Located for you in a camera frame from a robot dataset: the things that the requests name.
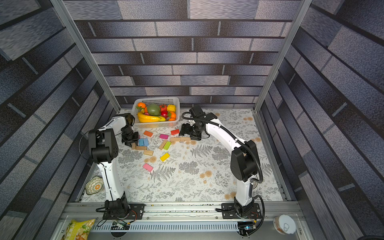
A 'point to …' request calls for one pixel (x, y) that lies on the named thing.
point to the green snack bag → (77, 230)
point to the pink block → (148, 167)
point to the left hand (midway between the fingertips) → (135, 143)
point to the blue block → (143, 142)
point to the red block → (175, 132)
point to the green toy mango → (153, 109)
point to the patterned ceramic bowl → (94, 185)
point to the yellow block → (165, 157)
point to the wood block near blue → (140, 148)
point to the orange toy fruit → (141, 104)
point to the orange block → (148, 133)
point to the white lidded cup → (284, 224)
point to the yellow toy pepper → (171, 108)
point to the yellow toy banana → (143, 118)
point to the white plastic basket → (172, 118)
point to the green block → (167, 145)
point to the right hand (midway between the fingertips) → (184, 135)
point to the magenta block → (163, 136)
